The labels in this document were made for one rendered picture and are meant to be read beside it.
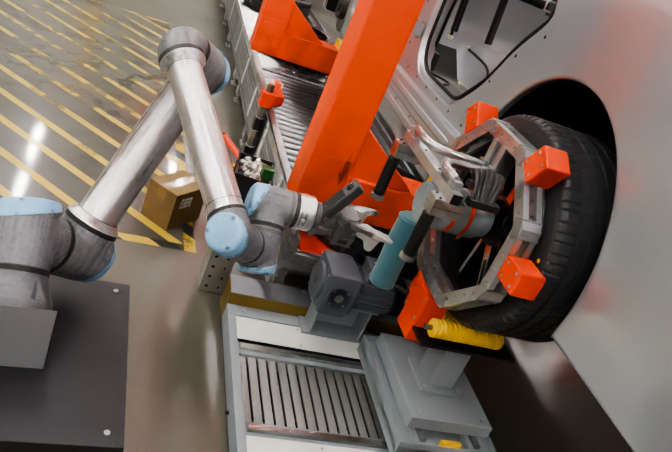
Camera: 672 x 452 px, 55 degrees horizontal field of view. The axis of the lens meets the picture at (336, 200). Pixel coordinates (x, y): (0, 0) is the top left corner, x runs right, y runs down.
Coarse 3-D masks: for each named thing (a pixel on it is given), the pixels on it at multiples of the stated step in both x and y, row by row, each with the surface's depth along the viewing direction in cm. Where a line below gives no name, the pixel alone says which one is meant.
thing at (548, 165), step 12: (540, 156) 166; (552, 156) 164; (564, 156) 166; (528, 168) 169; (540, 168) 164; (552, 168) 162; (564, 168) 164; (528, 180) 168; (540, 180) 167; (552, 180) 167
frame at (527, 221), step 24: (456, 144) 207; (480, 144) 202; (504, 144) 182; (528, 144) 179; (528, 192) 169; (528, 216) 167; (432, 240) 216; (528, 240) 167; (432, 264) 210; (432, 288) 200; (480, 288) 176; (504, 288) 174
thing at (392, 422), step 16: (368, 336) 242; (368, 352) 235; (368, 368) 232; (384, 368) 232; (368, 384) 229; (384, 384) 224; (384, 400) 215; (384, 416) 212; (400, 416) 213; (384, 432) 210; (400, 432) 206; (416, 432) 205; (432, 432) 212; (400, 448) 201; (416, 448) 202; (432, 448) 204; (448, 448) 205; (464, 448) 211; (480, 448) 210
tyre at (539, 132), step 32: (544, 128) 181; (576, 160) 173; (608, 160) 181; (576, 192) 168; (608, 192) 172; (544, 224) 171; (576, 224) 166; (608, 224) 170; (544, 256) 168; (576, 256) 167; (544, 288) 168; (576, 288) 171; (480, 320) 187; (512, 320) 176; (544, 320) 177
